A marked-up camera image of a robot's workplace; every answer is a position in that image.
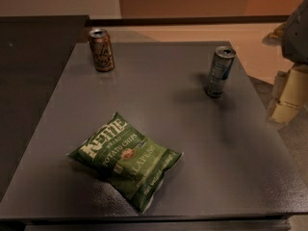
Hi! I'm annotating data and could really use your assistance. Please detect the green Kettle chips bag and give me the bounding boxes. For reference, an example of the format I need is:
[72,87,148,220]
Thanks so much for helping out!
[68,114,181,212]

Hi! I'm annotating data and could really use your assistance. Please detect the brown LaCroix soda can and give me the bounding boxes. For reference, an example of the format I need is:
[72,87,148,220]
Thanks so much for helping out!
[89,28,115,72]

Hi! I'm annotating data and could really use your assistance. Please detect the dark side table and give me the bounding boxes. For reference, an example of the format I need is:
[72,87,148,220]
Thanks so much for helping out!
[0,15,89,199]

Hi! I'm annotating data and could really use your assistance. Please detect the silver blue redbull can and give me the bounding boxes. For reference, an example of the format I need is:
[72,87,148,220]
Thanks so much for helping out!
[205,46,236,97]

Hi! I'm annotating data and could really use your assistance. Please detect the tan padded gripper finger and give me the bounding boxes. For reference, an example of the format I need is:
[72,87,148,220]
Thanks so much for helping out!
[269,64,308,123]

